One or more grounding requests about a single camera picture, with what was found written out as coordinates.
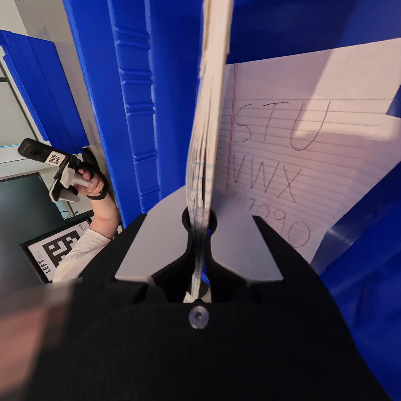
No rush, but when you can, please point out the person's left forearm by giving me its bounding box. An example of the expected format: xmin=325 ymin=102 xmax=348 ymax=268
xmin=53 ymin=194 xmax=122 ymax=282

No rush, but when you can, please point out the person's left hand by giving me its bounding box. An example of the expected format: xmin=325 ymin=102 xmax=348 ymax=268
xmin=76 ymin=168 xmax=108 ymax=198

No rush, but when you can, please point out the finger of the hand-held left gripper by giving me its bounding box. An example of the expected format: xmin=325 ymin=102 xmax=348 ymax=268
xmin=48 ymin=180 xmax=80 ymax=203
xmin=60 ymin=166 xmax=77 ymax=188

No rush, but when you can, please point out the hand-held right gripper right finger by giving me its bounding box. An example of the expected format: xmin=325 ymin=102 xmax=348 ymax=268
xmin=203 ymin=193 xmax=283 ymax=302

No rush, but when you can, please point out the blue plastic bin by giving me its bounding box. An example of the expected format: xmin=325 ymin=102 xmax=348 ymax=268
xmin=63 ymin=0 xmax=401 ymax=401
xmin=0 ymin=30 xmax=90 ymax=148

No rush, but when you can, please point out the handwritten lined paper sheet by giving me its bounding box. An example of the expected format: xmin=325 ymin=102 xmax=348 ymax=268
xmin=214 ymin=38 xmax=401 ymax=264

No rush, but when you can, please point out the white lined notepad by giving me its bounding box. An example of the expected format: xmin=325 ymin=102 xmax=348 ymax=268
xmin=183 ymin=0 xmax=234 ymax=304

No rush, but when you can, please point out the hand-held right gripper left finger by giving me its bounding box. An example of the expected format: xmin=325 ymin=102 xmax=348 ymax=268
xmin=115 ymin=187 xmax=201 ymax=303

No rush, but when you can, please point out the black framed marker sign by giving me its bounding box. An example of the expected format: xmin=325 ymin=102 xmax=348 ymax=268
xmin=19 ymin=216 xmax=94 ymax=284

